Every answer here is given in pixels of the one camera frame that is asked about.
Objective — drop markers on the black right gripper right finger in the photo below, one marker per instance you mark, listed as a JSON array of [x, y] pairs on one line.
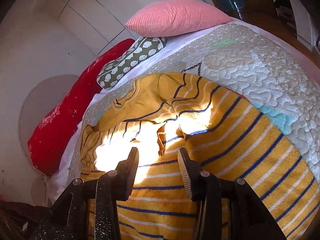
[[225, 209]]

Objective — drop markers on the green hedgehog print pillow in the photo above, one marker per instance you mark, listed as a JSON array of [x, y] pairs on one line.
[[142, 49]]

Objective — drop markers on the yellow striped knit sweater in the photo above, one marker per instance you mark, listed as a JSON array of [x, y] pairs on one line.
[[221, 130]]

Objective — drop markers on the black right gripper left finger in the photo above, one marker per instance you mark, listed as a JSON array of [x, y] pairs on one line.
[[68, 218]]

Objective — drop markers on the pink textured pillow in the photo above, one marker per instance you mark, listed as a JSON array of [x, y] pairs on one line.
[[169, 18]]

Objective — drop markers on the red long pillow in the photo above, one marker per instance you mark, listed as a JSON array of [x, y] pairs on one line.
[[51, 136]]

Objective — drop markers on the beige patchwork quilt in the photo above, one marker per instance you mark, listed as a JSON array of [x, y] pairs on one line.
[[262, 67]]

